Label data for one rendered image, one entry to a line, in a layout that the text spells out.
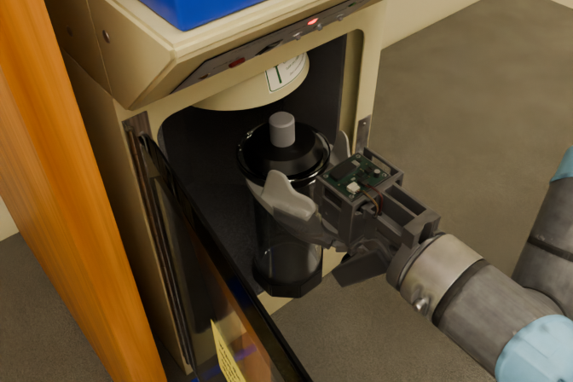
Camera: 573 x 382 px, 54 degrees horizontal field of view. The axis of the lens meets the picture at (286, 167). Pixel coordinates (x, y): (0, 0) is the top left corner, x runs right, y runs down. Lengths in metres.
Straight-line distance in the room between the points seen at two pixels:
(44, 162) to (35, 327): 0.59
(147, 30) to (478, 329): 0.34
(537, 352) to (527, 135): 0.79
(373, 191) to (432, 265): 0.09
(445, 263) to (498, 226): 0.52
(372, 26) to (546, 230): 0.27
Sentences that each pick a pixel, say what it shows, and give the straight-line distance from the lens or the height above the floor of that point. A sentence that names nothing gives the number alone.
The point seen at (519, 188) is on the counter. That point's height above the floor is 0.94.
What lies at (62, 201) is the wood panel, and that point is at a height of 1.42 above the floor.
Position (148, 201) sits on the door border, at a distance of 0.52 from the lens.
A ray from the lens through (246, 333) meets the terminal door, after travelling 0.35.
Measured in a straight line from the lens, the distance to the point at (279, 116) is 0.61.
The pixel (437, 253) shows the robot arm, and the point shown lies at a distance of 0.51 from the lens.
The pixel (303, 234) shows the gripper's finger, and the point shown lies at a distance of 0.58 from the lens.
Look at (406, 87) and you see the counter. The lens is 1.29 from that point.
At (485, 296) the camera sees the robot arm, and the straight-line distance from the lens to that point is 0.50.
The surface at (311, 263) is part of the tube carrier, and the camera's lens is 0.74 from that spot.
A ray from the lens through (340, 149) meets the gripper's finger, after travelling 0.63.
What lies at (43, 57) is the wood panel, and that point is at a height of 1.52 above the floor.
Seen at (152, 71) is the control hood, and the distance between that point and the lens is 0.36.
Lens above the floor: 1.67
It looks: 44 degrees down
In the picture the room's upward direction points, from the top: straight up
